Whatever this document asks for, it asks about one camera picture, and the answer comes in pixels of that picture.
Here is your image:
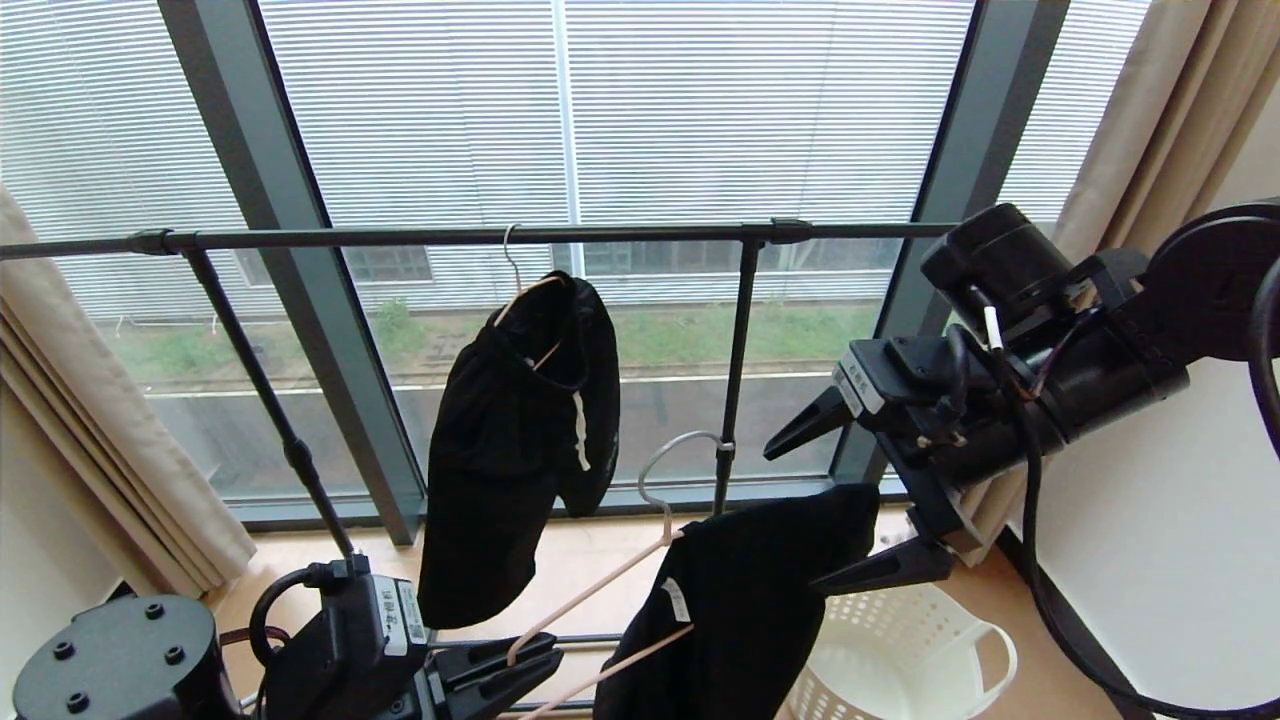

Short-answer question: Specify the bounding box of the black clothes rack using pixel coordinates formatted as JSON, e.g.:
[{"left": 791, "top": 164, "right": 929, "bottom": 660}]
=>
[{"left": 0, "top": 217, "right": 956, "bottom": 716}]

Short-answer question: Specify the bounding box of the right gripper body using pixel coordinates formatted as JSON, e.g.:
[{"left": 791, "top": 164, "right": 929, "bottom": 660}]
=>
[{"left": 860, "top": 393, "right": 1067, "bottom": 558}]

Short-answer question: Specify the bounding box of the white laundry basket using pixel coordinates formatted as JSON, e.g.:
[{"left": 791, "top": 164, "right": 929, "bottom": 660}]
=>
[{"left": 785, "top": 583, "right": 1019, "bottom": 720}]

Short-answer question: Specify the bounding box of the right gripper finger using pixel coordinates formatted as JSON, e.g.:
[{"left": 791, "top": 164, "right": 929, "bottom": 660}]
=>
[
  {"left": 763, "top": 385, "right": 852, "bottom": 462},
  {"left": 810, "top": 538, "right": 959, "bottom": 599}
]

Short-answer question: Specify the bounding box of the beige curtain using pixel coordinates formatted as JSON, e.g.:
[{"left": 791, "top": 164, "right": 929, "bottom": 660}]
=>
[
  {"left": 0, "top": 185, "right": 259, "bottom": 601},
  {"left": 960, "top": 0, "right": 1280, "bottom": 566}
]

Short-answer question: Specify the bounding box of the black garment with white cords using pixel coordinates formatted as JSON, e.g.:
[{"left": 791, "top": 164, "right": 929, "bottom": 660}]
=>
[{"left": 417, "top": 270, "right": 621, "bottom": 631}]

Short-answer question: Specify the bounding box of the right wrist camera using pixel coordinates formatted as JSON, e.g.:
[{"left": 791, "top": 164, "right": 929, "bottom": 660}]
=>
[{"left": 832, "top": 335, "right": 976, "bottom": 451}]

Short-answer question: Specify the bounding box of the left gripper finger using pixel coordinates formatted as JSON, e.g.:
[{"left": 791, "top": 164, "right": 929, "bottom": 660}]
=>
[
  {"left": 455, "top": 650, "right": 567, "bottom": 720},
  {"left": 430, "top": 632, "right": 558, "bottom": 691}
]

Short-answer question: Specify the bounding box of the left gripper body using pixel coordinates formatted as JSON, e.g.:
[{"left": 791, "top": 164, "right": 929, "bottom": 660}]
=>
[{"left": 385, "top": 665, "right": 457, "bottom": 720}]

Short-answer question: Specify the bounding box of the window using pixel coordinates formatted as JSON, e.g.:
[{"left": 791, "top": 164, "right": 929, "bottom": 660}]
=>
[{"left": 0, "top": 0, "right": 1153, "bottom": 526}]

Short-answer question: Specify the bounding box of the pink clothes hanger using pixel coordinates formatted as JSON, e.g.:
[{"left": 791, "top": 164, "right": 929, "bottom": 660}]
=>
[
  {"left": 493, "top": 224, "right": 566, "bottom": 373},
  {"left": 505, "top": 430, "right": 736, "bottom": 720}
]

